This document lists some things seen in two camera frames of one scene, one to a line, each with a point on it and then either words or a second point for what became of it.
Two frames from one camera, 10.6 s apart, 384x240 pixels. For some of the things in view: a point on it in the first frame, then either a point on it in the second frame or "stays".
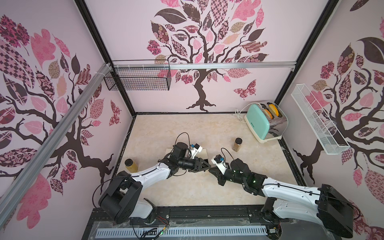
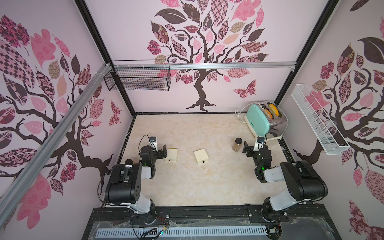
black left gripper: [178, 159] to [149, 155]
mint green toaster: [266, 121] stays
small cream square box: [203, 154] stays
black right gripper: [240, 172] to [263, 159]
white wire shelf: [330, 138] stays
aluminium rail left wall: [96, 81] stays
